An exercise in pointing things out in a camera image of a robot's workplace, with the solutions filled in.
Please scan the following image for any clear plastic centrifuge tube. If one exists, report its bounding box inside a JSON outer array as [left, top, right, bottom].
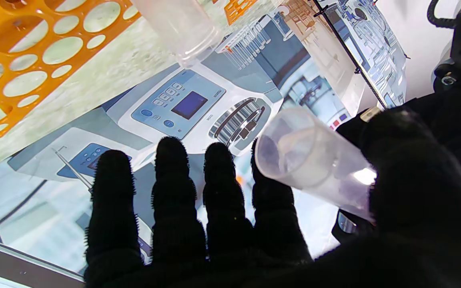
[[255, 106, 377, 222], [132, 0, 221, 66]]

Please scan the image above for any printed side panel on frame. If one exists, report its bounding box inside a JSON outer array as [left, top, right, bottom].
[[315, 0, 409, 108]]

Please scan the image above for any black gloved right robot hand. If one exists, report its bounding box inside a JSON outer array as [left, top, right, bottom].
[[84, 110, 461, 288]]

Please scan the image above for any printed laboratory backdrop poster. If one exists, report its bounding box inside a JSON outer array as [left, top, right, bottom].
[[0, 0, 375, 288]]

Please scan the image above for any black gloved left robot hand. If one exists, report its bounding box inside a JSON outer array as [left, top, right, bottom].
[[332, 80, 461, 242]]

